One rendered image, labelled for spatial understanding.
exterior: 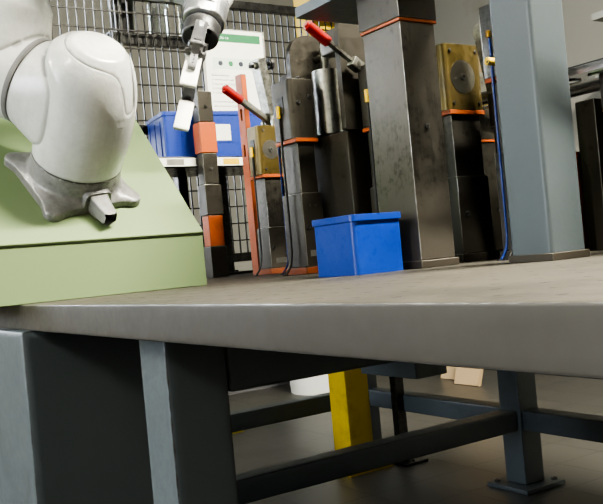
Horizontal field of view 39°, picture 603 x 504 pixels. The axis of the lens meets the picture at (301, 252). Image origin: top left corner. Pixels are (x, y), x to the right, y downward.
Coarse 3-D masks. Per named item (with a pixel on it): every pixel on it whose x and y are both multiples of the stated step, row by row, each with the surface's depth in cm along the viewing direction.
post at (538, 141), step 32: (512, 0) 113; (544, 0) 113; (512, 32) 113; (544, 32) 112; (512, 64) 114; (544, 64) 112; (512, 96) 114; (544, 96) 112; (512, 128) 115; (544, 128) 111; (512, 160) 115; (544, 160) 111; (512, 192) 115; (544, 192) 111; (576, 192) 114; (512, 224) 116; (544, 224) 111; (576, 224) 114; (512, 256) 116; (544, 256) 111; (576, 256) 113
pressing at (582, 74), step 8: (584, 64) 137; (592, 64) 136; (600, 64) 135; (568, 72) 140; (576, 72) 138; (584, 72) 143; (592, 72) 144; (600, 72) 144; (576, 80) 149; (584, 80) 151; (592, 80) 152; (576, 88) 159; (584, 88) 158; (592, 88) 158
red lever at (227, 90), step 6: (222, 90) 200; (228, 90) 198; (234, 90) 200; (228, 96) 199; (234, 96) 199; (240, 96) 200; (240, 102) 200; (246, 102) 201; (246, 108) 202; (252, 108) 202; (258, 114) 203; (264, 114) 204; (264, 120) 205
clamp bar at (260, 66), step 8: (256, 64) 203; (264, 64) 203; (272, 64) 205; (256, 72) 204; (264, 72) 203; (256, 80) 205; (264, 80) 203; (256, 88) 206; (264, 88) 203; (264, 96) 204; (264, 104) 205; (272, 104) 204; (264, 112) 205; (272, 112) 204
